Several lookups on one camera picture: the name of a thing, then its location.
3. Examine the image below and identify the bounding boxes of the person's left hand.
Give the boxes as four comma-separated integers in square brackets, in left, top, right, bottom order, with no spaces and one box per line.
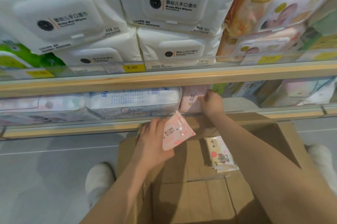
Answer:
[131,118,176,173]

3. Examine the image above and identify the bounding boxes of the person's right hand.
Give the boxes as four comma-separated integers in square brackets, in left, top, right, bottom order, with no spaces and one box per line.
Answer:
[197,89,226,120]

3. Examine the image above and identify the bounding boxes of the cream elephant print wipes pack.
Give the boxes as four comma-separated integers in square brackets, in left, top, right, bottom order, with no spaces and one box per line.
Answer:
[204,136,240,174]

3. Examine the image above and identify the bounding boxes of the wooden store shelving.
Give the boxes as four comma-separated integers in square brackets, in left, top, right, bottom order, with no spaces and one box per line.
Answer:
[0,0,337,140]

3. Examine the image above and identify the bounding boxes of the brown cardboard box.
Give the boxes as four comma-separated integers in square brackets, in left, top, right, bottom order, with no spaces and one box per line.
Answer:
[115,112,314,224]

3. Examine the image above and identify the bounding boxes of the green wet wipes packet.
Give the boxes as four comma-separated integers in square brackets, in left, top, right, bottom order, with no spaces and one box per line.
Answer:
[0,43,66,70]

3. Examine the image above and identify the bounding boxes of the person's left forearm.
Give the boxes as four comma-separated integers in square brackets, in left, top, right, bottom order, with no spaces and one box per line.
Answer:
[80,159,151,224]

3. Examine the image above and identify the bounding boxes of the person's right forearm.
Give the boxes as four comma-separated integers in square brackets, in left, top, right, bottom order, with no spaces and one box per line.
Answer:
[212,112,337,224]

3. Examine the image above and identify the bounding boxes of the white pack with blue print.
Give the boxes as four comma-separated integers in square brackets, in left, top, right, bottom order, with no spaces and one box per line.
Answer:
[85,87,183,119]

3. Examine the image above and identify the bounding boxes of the yellow price tag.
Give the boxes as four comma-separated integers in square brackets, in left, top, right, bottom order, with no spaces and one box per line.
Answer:
[25,69,56,79]
[102,62,146,74]
[240,54,283,65]
[313,51,337,61]

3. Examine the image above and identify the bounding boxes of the clear pack with red print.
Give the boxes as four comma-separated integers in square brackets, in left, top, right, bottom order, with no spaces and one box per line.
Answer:
[0,94,87,127]

